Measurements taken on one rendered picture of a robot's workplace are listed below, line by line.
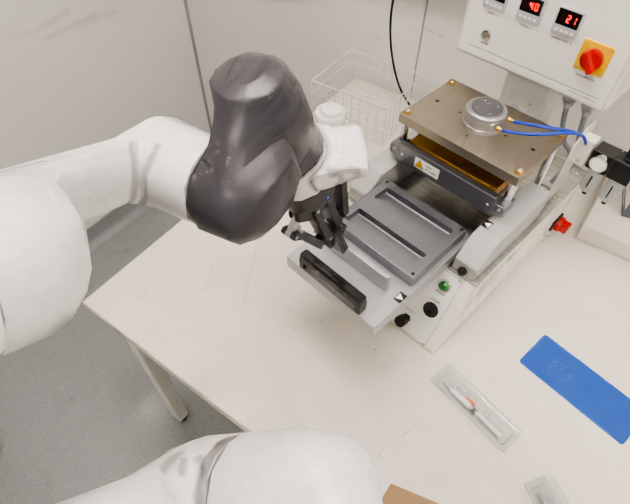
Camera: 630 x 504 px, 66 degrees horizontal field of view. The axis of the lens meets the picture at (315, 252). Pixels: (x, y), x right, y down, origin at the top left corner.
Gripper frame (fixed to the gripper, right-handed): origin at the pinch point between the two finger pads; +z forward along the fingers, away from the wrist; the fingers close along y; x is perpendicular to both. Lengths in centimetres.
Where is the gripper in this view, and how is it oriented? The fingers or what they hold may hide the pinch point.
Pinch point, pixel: (334, 238)
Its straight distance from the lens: 79.3
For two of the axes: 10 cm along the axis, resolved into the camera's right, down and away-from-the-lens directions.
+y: -6.2, 7.7, -1.5
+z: 2.5, 3.7, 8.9
